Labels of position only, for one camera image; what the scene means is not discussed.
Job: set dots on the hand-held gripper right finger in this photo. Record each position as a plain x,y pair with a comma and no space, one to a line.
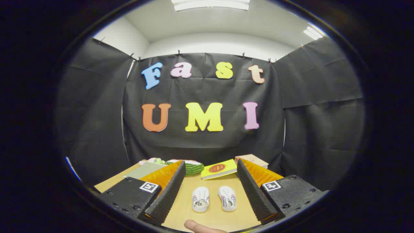
254,194

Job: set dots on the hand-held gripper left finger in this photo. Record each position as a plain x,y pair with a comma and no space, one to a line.
168,194

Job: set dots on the white striped shoe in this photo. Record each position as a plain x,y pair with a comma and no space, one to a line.
200,199
227,198

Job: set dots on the beige fabric storage box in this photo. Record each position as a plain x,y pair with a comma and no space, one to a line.
145,170

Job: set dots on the pink plush toy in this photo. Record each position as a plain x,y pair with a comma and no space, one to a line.
155,160

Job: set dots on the watermelon slice plush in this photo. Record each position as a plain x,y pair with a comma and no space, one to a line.
194,168

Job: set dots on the yellow book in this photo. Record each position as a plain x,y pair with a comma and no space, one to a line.
218,170

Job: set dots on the black backdrop cloth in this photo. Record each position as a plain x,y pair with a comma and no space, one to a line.
200,142

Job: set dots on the ceiling light panel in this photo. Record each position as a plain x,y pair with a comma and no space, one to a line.
313,33
210,4

